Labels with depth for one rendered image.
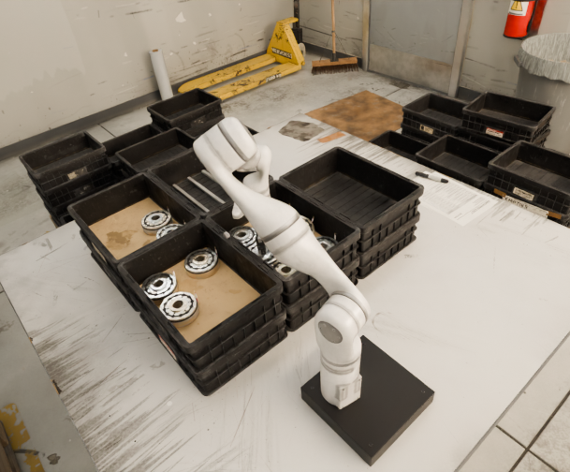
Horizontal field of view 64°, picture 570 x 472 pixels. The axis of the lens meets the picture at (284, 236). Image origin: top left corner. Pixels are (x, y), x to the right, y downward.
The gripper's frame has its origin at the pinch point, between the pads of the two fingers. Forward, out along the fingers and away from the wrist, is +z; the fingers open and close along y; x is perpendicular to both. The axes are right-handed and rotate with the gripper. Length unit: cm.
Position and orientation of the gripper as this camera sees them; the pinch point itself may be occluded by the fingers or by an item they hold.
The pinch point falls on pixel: (264, 245)
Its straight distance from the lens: 140.7
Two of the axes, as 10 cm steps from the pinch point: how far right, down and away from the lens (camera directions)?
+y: 0.5, -6.5, 7.6
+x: -10.0, 0.3, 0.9
